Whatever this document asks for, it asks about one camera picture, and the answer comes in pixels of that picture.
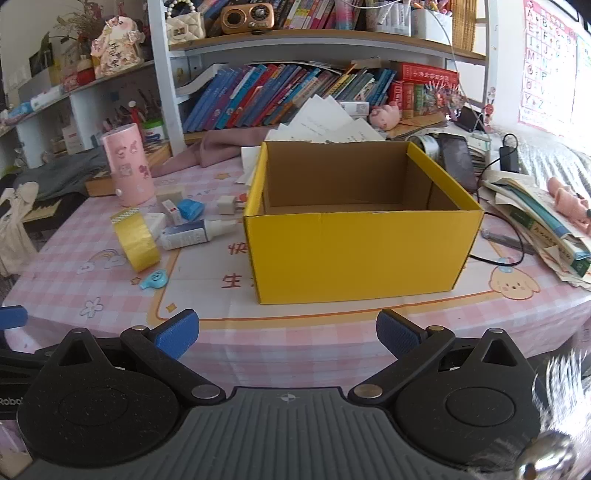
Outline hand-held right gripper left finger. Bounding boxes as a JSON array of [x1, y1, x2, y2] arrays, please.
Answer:
[[46, 310, 226, 404]]

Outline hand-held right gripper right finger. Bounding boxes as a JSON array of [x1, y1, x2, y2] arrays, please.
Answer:
[[348, 309, 527, 407]]

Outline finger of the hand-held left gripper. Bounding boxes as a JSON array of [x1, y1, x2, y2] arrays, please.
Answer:
[[0, 346, 52, 372], [0, 305, 28, 330]]

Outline small light blue correction tape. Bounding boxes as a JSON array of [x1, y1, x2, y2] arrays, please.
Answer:
[[140, 269, 171, 291]]

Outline yellow cardboard box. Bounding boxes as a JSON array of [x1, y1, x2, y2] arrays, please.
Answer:
[[244, 141, 485, 305]]

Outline yellow packing tape roll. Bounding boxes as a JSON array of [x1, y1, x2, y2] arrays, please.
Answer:
[[110, 208, 161, 273]]

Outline pink checked cloth desktop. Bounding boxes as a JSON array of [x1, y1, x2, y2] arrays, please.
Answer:
[[0, 134, 591, 398]]

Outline white cloth bag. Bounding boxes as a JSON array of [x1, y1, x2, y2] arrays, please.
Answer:
[[0, 181, 40, 278]]

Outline white eraser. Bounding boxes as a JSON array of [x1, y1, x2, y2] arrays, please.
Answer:
[[143, 212, 168, 241]]

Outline small white and red box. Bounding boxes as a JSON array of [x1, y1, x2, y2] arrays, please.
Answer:
[[161, 198, 183, 226]]

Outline silver pen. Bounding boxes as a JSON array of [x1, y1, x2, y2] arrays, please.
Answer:
[[480, 228, 536, 256]]

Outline beige eraser block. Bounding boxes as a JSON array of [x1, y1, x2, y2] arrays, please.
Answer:
[[156, 185, 186, 204]]

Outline grey cloth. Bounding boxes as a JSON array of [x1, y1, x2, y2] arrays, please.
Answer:
[[14, 148, 112, 201]]

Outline pile of workbooks and papers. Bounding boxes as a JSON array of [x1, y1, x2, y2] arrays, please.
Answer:
[[478, 171, 591, 289]]

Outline black phone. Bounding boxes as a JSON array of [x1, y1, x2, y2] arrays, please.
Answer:
[[436, 133, 478, 192]]

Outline pink printed cylindrical cup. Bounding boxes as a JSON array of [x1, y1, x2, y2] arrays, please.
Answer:
[[100, 123, 156, 208]]

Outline silver tape roll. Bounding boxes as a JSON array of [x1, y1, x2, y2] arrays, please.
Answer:
[[406, 131, 441, 162]]

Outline pink cloth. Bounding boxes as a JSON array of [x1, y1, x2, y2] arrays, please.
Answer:
[[150, 129, 278, 178]]

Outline silver bell with white fur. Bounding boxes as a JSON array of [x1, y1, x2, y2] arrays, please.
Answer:
[[462, 346, 591, 480]]

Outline jar with green lid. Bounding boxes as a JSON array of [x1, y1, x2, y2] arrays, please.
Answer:
[[141, 119, 166, 145]]

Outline black power adapter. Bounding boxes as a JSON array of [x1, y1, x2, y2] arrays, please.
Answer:
[[499, 134, 522, 174]]

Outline pink pig toy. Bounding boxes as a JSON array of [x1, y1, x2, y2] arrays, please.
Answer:
[[369, 104, 402, 130]]

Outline pink toy figure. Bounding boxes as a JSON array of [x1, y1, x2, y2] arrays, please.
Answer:
[[547, 176, 591, 232]]

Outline pile of white paper sheets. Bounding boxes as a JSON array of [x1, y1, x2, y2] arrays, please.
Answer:
[[233, 95, 386, 185]]

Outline grey quilted sofa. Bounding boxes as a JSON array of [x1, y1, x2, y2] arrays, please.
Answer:
[[489, 124, 591, 217]]

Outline white bookshelf with wooden boards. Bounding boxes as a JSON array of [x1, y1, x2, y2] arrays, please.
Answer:
[[0, 0, 499, 169]]

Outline thick red reference books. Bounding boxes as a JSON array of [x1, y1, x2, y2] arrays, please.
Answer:
[[390, 61, 460, 121]]

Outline row of blue children's books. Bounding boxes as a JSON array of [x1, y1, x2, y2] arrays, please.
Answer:
[[181, 64, 398, 134]]

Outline pink doll figurine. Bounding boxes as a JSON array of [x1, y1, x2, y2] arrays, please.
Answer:
[[90, 16, 144, 77]]

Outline white pen holder box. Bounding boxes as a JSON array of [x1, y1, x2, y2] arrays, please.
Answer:
[[411, 0, 454, 46]]

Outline cream quilted purse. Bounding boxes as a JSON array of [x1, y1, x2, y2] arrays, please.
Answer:
[[165, 0, 206, 46]]

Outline clear marker holder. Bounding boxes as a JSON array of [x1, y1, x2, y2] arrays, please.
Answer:
[[369, 0, 411, 35]]

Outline woven brown basket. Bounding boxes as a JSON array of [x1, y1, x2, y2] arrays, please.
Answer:
[[452, 0, 478, 51]]

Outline pastel gradient bottle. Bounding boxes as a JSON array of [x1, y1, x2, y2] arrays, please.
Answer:
[[335, 0, 365, 31]]

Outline brown retro radio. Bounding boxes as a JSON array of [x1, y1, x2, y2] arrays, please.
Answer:
[[221, 4, 275, 35]]

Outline black cable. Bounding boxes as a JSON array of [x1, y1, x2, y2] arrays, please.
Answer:
[[468, 157, 539, 267]]

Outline pink alphabet wall poster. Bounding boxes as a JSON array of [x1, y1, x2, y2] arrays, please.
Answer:
[[517, 0, 585, 137]]

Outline colourful wall chart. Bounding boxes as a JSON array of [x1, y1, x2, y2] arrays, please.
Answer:
[[575, 32, 591, 125]]

